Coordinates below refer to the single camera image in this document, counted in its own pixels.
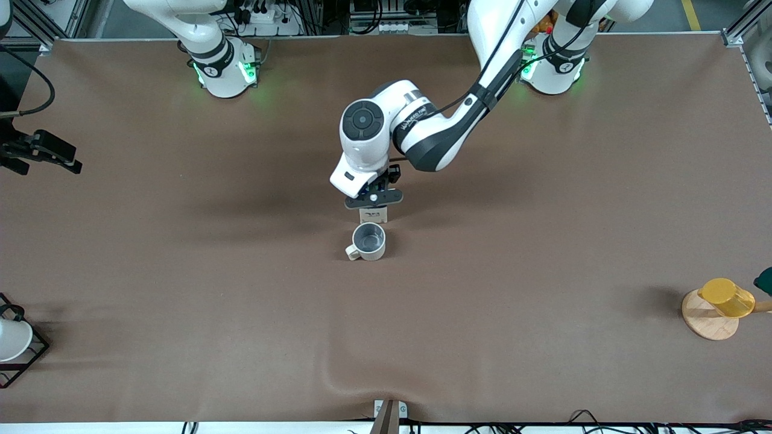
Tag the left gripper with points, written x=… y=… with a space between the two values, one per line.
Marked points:
x=391 y=175

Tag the grey camera pole clamp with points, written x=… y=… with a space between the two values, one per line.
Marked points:
x=389 y=419

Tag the blue white milk carton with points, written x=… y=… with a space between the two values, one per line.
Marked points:
x=373 y=215

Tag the bag of orange snacks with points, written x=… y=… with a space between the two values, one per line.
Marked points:
x=546 y=23

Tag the white power strip with plugs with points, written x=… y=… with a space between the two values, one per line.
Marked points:
x=268 y=21

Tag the brown table mat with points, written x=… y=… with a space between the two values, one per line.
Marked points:
x=386 y=331

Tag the aluminium frame profile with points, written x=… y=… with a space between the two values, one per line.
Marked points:
x=51 y=21
x=757 y=72

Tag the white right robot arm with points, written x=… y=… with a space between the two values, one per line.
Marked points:
x=212 y=55

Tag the yellow plastic cup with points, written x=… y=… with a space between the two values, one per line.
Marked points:
x=727 y=298

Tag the round wooden stand base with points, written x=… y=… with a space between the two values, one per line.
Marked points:
x=708 y=327

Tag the wooden stand rod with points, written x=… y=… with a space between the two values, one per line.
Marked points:
x=763 y=307

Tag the small white power strip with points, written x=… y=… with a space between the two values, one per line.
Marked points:
x=397 y=27

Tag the dark green cup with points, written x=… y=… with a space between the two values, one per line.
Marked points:
x=765 y=282

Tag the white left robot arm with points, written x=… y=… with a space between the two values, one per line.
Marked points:
x=362 y=120

